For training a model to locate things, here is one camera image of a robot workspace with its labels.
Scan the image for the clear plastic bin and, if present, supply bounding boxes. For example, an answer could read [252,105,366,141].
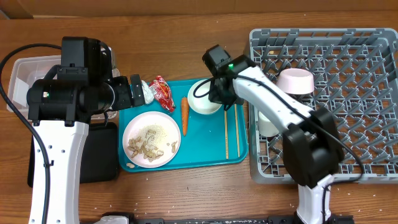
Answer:
[6,54,121,122]

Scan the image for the pink bowl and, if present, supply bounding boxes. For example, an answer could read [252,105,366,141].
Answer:
[276,68,314,95]

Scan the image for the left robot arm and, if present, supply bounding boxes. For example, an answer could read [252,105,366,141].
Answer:
[27,37,145,223]

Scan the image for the grey dishwasher rack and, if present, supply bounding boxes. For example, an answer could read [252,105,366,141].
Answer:
[246,28,397,184]

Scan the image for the orange carrot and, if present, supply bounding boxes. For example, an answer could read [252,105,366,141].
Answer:
[180,97,190,136]

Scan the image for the white bowl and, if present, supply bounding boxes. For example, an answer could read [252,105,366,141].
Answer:
[187,80,221,115]

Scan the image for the peanut and rice scraps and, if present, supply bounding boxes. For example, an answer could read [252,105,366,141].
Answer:
[127,124,180,164]

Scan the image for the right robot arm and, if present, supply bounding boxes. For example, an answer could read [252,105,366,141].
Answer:
[210,65,344,223]

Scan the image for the black plastic bin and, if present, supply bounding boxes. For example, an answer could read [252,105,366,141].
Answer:
[27,121,120,189]

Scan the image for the red snack wrapper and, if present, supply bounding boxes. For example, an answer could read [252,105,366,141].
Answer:
[149,75,175,113]

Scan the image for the white plastic cup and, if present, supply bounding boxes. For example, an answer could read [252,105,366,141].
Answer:
[257,111,279,138]

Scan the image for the pink plate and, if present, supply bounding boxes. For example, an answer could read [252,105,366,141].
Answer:
[121,111,182,169]

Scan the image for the teal serving tray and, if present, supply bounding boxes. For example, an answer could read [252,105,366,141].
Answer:
[118,79,249,172]

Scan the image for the white tissue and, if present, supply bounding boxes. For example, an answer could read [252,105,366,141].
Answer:
[141,80,154,105]

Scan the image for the wooden chopstick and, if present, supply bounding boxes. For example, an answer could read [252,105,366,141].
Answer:
[224,111,229,159]
[234,104,241,158]

